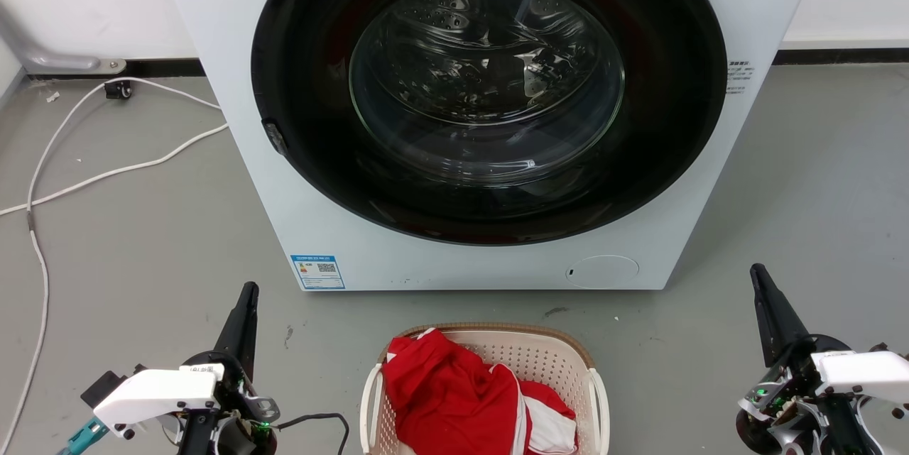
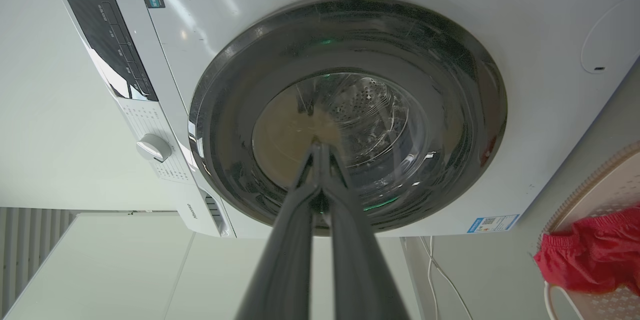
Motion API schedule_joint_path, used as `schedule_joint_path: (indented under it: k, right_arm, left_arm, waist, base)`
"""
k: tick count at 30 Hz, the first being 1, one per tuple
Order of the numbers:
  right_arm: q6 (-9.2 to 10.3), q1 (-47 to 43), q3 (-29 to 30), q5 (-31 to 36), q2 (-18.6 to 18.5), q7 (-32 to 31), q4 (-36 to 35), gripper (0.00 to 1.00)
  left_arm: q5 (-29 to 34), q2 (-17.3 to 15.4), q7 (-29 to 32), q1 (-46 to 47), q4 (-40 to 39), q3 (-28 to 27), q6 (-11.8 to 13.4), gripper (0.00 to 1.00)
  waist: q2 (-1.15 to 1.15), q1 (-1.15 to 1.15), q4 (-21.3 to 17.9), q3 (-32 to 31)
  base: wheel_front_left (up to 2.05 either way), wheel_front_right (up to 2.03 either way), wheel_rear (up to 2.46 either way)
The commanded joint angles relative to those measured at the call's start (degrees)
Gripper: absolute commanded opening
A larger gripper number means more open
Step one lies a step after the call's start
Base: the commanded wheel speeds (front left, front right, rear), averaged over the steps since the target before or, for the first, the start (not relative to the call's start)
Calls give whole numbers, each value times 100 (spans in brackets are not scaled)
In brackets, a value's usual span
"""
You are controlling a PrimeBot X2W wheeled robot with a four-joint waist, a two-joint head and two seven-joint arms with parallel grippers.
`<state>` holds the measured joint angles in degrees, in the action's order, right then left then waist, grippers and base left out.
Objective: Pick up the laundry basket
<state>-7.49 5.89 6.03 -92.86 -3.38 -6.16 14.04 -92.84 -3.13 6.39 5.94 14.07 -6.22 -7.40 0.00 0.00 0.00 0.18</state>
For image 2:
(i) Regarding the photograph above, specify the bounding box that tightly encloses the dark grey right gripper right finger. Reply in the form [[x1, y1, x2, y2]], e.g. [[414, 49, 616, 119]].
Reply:
[[320, 143, 412, 320]]

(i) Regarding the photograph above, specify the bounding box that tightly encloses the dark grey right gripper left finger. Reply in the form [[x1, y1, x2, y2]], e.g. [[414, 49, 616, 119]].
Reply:
[[235, 142, 322, 320]]

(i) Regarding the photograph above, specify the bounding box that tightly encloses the beige perforated laundry basket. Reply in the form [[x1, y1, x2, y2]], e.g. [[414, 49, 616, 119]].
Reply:
[[537, 141, 640, 320]]

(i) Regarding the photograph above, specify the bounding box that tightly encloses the blue energy label sticker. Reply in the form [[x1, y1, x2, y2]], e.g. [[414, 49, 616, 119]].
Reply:
[[467, 214, 520, 234]]

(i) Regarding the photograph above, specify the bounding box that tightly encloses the white cabinet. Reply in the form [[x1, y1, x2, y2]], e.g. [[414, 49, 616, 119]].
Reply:
[[2, 212, 195, 320]]

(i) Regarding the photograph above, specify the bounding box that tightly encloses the silver washing machine dial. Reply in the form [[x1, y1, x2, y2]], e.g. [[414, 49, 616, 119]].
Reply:
[[136, 134, 172, 163]]

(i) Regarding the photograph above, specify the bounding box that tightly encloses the dark round washing machine door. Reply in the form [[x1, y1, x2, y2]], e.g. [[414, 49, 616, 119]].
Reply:
[[188, 0, 508, 234]]

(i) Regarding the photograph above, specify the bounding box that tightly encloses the white front-load washing machine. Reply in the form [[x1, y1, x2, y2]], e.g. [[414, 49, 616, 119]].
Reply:
[[44, 0, 640, 239]]

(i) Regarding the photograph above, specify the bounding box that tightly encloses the red garment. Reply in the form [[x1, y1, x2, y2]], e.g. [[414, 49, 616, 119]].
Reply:
[[533, 206, 640, 296]]

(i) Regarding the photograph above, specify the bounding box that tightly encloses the white power cable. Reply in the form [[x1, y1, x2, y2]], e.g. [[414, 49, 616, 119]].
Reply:
[[419, 236, 474, 320]]

